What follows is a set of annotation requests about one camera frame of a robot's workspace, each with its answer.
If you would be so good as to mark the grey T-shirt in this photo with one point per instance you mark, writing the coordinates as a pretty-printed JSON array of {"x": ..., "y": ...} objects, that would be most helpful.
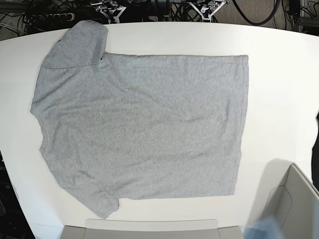
[{"x": 140, "y": 127}]

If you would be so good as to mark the grey cardboard box bottom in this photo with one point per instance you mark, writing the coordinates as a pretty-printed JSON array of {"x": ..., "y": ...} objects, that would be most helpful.
[{"x": 110, "y": 229}]

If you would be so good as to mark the grey cardboard box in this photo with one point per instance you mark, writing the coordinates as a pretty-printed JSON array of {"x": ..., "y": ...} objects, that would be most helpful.
[
  {"x": 110, "y": 229},
  {"x": 292, "y": 209}
]

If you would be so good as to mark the blue cloth in corner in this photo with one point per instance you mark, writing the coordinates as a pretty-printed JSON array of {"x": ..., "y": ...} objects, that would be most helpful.
[{"x": 264, "y": 227}]

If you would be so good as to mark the grey cardboard box right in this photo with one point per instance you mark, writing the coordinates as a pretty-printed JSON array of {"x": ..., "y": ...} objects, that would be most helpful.
[{"x": 292, "y": 209}]

